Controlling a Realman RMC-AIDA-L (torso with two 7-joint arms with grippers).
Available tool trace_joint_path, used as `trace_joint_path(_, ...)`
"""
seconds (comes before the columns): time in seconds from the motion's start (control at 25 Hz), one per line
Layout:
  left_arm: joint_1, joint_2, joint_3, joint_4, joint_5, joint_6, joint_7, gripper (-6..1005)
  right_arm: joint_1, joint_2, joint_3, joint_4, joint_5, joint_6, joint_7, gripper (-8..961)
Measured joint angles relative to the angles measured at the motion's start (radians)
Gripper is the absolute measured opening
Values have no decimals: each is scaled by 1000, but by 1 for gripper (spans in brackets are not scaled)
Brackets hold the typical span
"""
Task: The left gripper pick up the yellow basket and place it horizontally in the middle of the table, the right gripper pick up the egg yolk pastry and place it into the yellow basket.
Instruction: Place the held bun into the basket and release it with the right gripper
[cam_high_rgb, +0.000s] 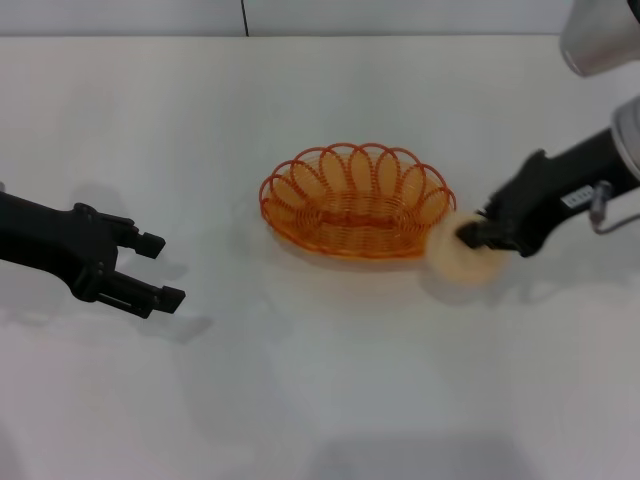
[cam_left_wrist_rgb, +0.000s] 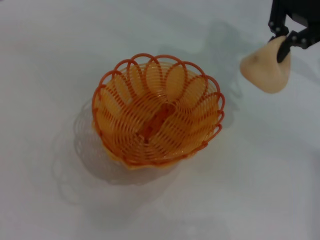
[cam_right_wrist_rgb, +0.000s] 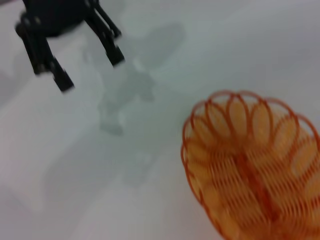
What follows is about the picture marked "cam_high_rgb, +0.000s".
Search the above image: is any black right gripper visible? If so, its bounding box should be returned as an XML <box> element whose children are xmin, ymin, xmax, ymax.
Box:
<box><xmin>454</xmin><ymin>128</ymin><xmax>627</xmax><ymax>259</ymax></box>

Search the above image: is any round beige bread roll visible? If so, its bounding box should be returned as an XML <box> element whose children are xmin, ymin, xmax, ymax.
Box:
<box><xmin>424</xmin><ymin>210</ymin><xmax>512</xmax><ymax>288</ymax></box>

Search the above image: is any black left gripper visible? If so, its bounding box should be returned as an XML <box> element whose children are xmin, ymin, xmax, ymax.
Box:
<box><xmin>0</xmin><ymin>191</ymin><xmax>188</xmax><ymax>321</ymax></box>

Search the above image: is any orange woven plastic basket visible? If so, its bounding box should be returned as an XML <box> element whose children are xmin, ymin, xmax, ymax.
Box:
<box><xmin>258</xmin><ymin>142</ymin><xmax>457</xmax><ymax>260</ymax></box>

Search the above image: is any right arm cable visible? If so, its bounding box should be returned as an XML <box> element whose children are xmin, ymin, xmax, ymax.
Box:
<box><xmin>589</xmin><ymin>181</ymin><xmax>640</xmax><ymax>236</ymax></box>

